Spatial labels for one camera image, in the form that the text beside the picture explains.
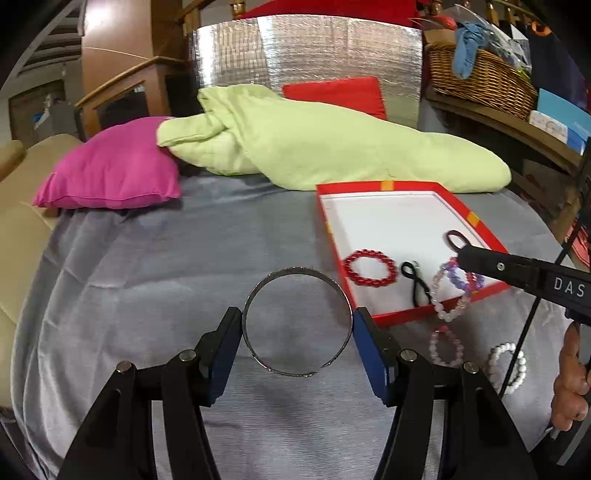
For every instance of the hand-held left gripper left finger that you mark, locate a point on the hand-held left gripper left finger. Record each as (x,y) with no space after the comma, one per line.
(225,355)

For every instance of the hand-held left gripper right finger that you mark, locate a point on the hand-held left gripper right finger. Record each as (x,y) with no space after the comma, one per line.
(371,357)

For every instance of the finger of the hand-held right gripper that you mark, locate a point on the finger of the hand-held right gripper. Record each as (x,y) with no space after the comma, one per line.
(498,270)

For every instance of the silver metal bangle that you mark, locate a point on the silver metal bangle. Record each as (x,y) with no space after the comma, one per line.
(295,270)

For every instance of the red cardboard box tray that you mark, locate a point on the red cardboard box tray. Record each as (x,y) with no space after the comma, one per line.
(392,217)

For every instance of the person's right hand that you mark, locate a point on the person's right hand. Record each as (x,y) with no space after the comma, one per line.
(572,378)

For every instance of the wooden shelf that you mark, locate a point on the wooden shelf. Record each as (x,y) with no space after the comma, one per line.
(508,124)

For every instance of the white printed box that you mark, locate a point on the white printed box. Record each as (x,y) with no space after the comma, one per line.
(547,124)

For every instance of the light blue box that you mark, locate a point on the light blue box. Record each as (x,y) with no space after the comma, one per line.
(563,110)

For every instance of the wicker basket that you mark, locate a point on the wicker basket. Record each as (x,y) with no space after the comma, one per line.
(489,83)

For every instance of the navy tote bag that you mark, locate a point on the navy tote bag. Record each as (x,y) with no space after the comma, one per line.
(558,64)

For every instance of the magenta pillow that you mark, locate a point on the magenta pillow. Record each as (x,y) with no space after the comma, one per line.
(106,170)

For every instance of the blue cloth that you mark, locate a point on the blue cloth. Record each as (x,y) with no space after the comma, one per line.
(464,50)

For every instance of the clear plastic bag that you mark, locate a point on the clear plastic bag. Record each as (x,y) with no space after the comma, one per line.
(512,46)

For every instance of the light green blanket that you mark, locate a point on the light green blanket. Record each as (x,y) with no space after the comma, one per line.
(300,138)

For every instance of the red cushion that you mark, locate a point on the red cushion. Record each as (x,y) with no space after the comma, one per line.
(341,92)

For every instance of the beige sofa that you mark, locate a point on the beige sofa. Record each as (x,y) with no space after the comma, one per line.
(27,221)

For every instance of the silver foil board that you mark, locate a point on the silver foil board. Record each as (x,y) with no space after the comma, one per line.
(323,50)

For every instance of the red cloth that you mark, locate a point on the red cloth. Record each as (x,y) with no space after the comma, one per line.
(323,7)

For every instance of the wooden cabinet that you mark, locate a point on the wooden cabinet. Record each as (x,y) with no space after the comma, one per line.
(115,46)

